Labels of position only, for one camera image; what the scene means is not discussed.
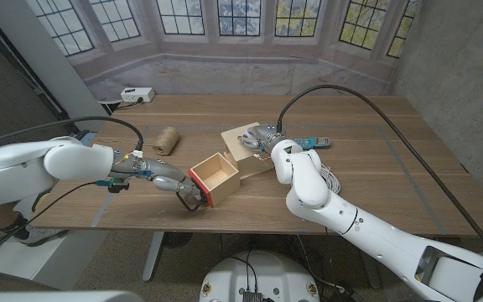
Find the red-front drawer with black handle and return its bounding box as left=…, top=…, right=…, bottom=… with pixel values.
left=176, top=151, right=242, bottom=213

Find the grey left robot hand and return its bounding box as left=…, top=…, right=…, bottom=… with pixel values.
left=140, top=157, right=205, bottom=202

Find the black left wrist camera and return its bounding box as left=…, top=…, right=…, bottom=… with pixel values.
left=95, top=178, right=131, bottom=195

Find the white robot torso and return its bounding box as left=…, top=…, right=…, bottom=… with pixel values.
left=199, top=250, right=321, bottom=302

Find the white floor platform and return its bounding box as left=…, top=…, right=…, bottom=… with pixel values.
left=0, top=196, right=111, bottom=291

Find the teal toy flip phone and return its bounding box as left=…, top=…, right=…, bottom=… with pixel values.
left=291, top=136, right=333, bottom=151

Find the printed window backdrop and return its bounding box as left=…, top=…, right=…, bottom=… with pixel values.
left=25, top=0, right=421, bottom=102

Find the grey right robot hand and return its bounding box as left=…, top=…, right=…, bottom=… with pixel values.
left=236, top=123, right=287, bottom=154

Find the brown twine spool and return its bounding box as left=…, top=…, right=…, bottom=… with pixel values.
left=152, top=126, right=181, bottom=156

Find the black round floor object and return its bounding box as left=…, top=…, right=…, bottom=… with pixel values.
left=164, top=232, right=194, bottom=250

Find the white power strip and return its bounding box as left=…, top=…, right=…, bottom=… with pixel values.
left=120, top=86, right=156, bottom=104

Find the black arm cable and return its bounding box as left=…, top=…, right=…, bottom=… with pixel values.
left=0, top=115, right=145, bottom=153
left=275, top=84, right=483, bottom=270

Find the plywood box with slot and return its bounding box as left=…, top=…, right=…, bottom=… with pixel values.
left=220, top=122, right=276, bottom=180

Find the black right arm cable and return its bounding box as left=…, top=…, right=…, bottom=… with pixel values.
left=275, top=84, right=483, bottom=270

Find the grey sneaker with black sock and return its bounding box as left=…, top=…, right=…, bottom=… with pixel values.
left=8, top=213, right=69, bottom=247

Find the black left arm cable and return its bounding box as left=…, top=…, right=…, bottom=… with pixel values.
left=0, top=115, right=145, bottom=153

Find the grey table leg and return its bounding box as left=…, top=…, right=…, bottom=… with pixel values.
left=358, top=255, right=382, bottom=289
left=142, top=231, right=167, bottom=283

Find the coiled white cable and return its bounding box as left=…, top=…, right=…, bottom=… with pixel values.
left=319, top=163, right=342, bottom=195

